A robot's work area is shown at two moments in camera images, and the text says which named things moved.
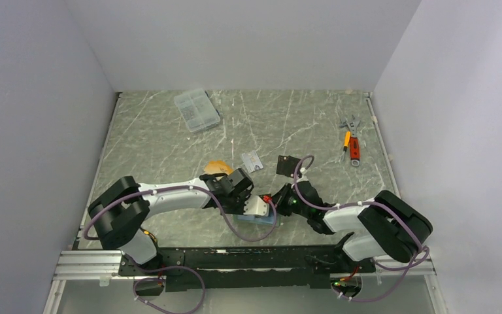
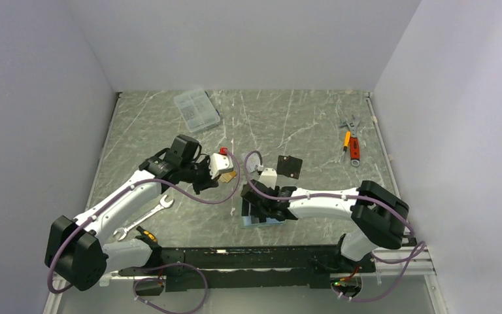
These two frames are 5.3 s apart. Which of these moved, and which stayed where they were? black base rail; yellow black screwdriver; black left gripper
Moved: black left gripper
Stayed: yellow black screwdriver; black base rail
